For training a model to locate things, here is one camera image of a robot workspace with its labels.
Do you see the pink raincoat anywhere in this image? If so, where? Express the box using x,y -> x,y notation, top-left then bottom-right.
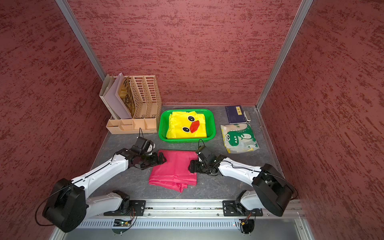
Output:
149,150 -> 198,193

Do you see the yellow duck raincoat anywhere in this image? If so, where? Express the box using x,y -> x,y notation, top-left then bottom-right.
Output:
166,111 -> 207,140

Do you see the green dinosaur raincoat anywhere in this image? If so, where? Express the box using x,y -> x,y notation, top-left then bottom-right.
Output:
221,124 -> 260,154

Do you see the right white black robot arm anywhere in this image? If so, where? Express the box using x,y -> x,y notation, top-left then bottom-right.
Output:
188,155 -> 298,217

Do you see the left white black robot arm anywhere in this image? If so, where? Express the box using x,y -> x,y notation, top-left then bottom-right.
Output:
42,149 -> 167,233

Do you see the green plastic basket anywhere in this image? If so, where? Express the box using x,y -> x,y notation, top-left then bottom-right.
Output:
158,109 -> 216,143

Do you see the dark blue book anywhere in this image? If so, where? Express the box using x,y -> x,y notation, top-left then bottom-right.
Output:
225,105 -> 246,124

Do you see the small grey white device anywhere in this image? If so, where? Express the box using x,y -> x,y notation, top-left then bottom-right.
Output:
244,111 -> 252,124

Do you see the beige desk file organizer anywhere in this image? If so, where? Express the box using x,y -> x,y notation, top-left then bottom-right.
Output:
106,75 -> 162,135

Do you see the brown patterned book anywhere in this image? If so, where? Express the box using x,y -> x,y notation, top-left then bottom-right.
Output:
117,76 -> 136,119

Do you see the lilac folder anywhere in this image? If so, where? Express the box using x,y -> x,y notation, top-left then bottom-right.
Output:
103,73 -> 132,119

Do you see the beige cardboard folder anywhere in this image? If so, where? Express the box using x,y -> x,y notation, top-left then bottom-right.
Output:
99,74 -> 120,120

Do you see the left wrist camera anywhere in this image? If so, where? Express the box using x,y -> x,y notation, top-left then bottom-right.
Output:
131,137 -> 155,155

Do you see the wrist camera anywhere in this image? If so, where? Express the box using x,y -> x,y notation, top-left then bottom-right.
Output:
196,146 -> 216,165
131,137 -> 155,155

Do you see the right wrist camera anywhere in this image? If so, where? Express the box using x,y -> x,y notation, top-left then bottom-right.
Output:
196,146 -> 216,165

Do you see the aluminium front rail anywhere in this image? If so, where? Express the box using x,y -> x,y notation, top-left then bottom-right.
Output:
61,198 -> 307,219

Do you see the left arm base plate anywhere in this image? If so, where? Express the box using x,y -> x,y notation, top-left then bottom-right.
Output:
104,200 -> 146,217

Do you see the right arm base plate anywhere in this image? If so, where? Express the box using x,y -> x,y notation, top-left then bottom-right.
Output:
223,201 -> 263,217

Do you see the left circuit board with wires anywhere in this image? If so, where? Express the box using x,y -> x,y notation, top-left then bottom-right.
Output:
112,219 -> 135,235

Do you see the left aluminium corner post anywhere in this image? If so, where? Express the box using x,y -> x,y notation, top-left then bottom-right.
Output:
55,0 -> 107,81

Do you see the aluminium corner post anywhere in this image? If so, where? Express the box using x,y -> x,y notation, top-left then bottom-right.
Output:
55,0 -> 107,81
256,0 -> 313,112

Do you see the right aluminium corner post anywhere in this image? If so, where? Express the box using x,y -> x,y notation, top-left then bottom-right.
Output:
256,0 -> 313,112

